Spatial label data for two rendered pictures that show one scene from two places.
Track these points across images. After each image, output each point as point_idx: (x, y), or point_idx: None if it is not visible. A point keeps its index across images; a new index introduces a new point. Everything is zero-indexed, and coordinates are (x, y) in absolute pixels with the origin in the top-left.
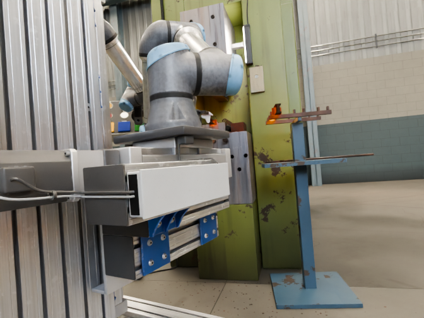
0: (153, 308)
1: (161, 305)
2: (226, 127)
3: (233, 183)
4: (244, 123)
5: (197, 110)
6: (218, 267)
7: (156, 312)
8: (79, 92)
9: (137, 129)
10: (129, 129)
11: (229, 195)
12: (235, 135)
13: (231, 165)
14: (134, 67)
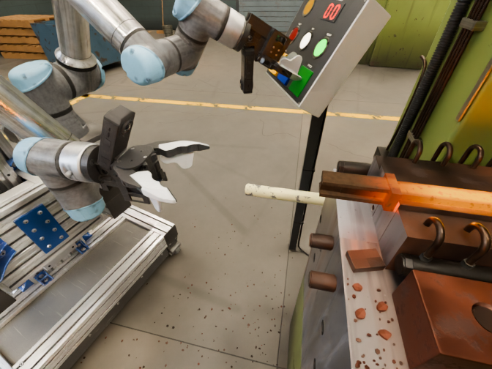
0: (107, 285)
1: (110, 290)
2: (398, 259)
3: (308, 352)
4: (481, 367)
5: (113, 168)
6: (289, 350)
7: (98, 289)
8: None
9: (291, 86)
10: (285, 80)
11: (304, 345)
12: (340, 317)
13: (316, 334)
14: (75, 0)
